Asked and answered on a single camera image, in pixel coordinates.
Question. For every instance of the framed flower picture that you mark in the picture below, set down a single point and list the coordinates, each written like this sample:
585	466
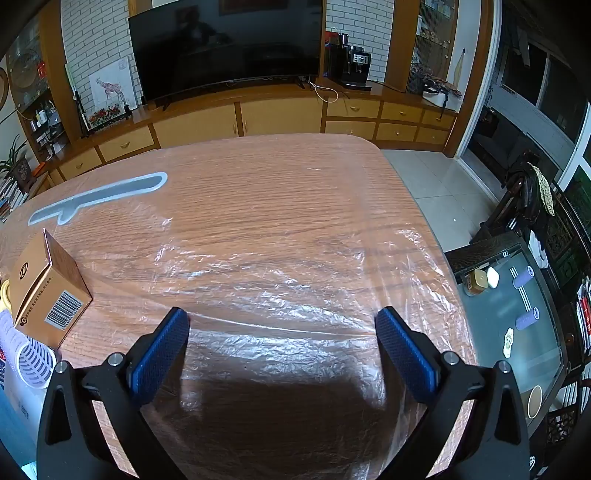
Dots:
106	117

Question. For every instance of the brown cardboard box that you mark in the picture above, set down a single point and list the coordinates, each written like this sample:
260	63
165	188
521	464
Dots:
41	286

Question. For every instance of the black flat television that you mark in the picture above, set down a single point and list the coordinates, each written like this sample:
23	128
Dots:
221	50

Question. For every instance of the wooden wall cabinet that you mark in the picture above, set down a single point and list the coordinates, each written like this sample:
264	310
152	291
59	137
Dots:
198	122

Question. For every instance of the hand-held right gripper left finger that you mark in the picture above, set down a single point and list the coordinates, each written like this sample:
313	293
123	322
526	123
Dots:
159	350

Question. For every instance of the black coffee machine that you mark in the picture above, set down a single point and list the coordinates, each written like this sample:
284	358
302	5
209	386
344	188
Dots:
358	67

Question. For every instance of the purple hair roller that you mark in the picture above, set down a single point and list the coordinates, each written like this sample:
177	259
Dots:
524	278
34	362
527	319

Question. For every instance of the potted plant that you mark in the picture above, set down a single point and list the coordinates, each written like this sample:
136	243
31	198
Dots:
21	168

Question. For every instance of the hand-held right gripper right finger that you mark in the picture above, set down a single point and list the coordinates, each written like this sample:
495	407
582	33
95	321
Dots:
406	350

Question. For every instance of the black coffee grinder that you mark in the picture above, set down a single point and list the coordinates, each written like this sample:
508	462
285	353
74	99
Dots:
334	55

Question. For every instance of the dark wooden chair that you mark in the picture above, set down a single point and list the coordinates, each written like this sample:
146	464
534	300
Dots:
521	198

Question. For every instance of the brown jar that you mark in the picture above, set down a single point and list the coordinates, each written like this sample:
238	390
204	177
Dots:
475	282

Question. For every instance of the white medicine box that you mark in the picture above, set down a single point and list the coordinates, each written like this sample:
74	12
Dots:
18	415

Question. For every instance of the yellow plastic cup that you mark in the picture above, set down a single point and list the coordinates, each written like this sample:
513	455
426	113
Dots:
5	295

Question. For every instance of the glass coffee table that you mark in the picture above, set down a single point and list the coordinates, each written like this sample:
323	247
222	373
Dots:
498	314

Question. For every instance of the white pot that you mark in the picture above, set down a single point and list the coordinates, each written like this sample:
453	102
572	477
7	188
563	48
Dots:
436	97

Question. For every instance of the giraffe picture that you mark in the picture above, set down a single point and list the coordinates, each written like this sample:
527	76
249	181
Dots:
111	85

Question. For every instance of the large window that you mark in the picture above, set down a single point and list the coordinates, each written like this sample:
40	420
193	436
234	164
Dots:
545	83

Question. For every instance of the stack of books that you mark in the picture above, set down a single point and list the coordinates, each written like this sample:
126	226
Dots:
11	198

